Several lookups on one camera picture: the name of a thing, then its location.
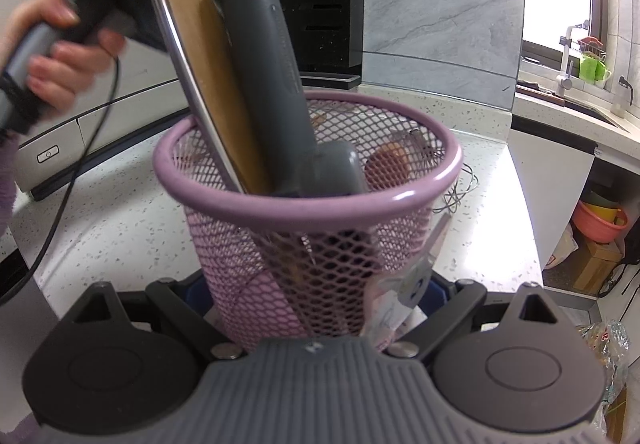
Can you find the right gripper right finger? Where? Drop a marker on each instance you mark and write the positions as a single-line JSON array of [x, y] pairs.
[[450, 309]]

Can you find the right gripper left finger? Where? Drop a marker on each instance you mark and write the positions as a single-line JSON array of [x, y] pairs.
[[181, 322]]

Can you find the pink mesh utensil basket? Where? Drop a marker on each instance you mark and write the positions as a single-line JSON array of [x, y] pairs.
[[284, 267]]

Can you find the wooden spatula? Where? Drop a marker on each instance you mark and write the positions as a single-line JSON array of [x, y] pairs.
[[204, 40]]

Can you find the kitchen faucet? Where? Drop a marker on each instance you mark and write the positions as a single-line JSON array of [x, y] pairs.
[[564, 78]]

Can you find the person's left hand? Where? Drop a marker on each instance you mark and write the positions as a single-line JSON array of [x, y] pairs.
[[70, 69]]

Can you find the black and white appliance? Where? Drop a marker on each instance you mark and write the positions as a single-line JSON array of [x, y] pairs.
[[148, 91]]

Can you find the cardboard box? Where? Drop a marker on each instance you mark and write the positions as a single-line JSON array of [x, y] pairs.
[[593, 263]]

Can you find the orange plastic basin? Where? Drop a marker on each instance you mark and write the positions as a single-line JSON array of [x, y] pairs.
[[595, 227]]

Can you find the purple fuzzy sleeve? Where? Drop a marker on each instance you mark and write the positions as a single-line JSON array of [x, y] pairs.
[[8, 151]]

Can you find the green cup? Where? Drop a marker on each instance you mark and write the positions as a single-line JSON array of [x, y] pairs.
[[593, 70]]

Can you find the wooden-handled wire whisk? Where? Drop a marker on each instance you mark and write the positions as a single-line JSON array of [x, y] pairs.
[[409, 155]]

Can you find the dark grey utensil handle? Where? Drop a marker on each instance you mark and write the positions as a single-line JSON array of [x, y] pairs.
[[264, 58]]

